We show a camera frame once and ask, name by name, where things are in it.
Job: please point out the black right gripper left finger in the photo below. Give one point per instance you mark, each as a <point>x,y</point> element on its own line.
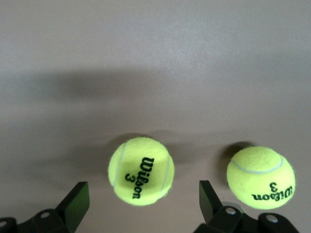
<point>75,206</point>

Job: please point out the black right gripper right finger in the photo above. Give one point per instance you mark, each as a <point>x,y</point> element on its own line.
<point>211,208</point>

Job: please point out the yellow Wilson tennis ball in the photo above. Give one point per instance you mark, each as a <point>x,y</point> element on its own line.
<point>261,177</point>
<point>141,171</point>

